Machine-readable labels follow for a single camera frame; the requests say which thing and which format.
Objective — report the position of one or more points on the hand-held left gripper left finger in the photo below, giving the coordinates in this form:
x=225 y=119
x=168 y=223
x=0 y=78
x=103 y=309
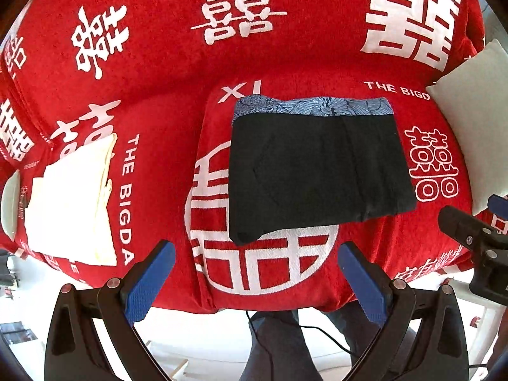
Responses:
x=151 y=281

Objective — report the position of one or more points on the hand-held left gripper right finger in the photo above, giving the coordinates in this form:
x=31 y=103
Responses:
x=363 y=285

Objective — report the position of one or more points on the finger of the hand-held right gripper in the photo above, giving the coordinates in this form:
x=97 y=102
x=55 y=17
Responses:
x=501 y=208
x=456 y=222

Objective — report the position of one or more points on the black pants with blue waistband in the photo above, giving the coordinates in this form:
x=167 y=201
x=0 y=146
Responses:
x=317 y=166

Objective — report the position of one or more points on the person's right forearm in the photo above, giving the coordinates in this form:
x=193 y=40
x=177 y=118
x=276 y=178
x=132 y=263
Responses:
x=501 y=341

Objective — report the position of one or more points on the person's right leg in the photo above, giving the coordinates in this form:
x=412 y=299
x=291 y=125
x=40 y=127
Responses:
x=349 y=325

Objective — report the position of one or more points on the person's leg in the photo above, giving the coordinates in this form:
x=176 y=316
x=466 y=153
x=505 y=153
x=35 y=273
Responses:
x=349 y=325
x=274 y=349

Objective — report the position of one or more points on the white pillow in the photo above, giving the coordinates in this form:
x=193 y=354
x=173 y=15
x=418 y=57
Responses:
x=476 y=127

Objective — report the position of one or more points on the person's left leg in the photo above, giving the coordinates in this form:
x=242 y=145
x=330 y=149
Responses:
x=274 y=349

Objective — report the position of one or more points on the cream folded cloth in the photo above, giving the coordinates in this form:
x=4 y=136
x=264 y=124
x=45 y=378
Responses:
x=67 y=206

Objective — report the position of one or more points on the white plate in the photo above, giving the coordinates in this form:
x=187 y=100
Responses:
x=8 y=206

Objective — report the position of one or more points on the red printed blanket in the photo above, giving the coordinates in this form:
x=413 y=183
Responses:
x=158 y=67

